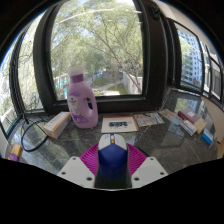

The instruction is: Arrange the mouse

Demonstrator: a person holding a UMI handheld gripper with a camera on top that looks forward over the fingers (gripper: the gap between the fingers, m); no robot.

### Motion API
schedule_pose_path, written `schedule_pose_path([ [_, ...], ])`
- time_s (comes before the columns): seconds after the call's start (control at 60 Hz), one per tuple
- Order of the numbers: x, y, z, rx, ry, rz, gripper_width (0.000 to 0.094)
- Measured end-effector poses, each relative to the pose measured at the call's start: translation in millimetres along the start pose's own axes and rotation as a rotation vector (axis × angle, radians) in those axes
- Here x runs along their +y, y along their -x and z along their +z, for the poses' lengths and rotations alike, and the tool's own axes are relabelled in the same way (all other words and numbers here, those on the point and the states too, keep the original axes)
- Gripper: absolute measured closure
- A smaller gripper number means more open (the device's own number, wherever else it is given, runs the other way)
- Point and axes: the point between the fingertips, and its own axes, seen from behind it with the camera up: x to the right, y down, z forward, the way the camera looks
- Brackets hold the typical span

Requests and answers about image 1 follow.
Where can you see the yellow and purple book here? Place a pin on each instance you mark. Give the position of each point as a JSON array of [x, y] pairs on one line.
[[15, 152]]

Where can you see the white and orange carton box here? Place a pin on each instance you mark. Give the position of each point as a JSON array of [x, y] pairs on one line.
[[56, 125]]

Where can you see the blue and white computer mouse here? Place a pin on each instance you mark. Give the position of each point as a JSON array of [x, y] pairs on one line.
[[112, 158]]

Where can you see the colourful printed pamphlet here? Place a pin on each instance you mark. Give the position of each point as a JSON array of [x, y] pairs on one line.
[[149, 119]]

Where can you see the small blue box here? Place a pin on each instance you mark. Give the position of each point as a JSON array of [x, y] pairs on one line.
[[207, 136]]

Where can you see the white framed picture card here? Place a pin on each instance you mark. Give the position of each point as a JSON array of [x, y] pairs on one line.
[[119, 124]]

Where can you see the teal and orange book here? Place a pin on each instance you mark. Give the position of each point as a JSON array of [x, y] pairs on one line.
[[171, 116]]

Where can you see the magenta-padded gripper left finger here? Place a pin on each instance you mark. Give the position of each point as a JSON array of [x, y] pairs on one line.
[[80, 168]]

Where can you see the small white book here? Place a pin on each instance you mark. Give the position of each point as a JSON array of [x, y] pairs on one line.
[[188, 127]]

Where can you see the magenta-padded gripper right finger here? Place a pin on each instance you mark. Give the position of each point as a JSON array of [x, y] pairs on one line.
[[146, 168]]

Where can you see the purple detergent bottle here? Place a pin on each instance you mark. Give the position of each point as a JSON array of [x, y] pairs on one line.
[[81, 106]]

